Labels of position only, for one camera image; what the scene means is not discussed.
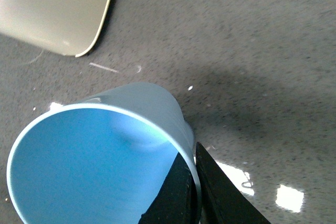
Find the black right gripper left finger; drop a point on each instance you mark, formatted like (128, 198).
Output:
(176, 201)

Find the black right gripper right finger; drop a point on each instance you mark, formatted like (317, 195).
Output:
(222, 202)

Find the light blue plastic cup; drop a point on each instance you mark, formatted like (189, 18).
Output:
(103, 159)

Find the cream white toaster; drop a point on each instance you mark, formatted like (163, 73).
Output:
(65, 27)

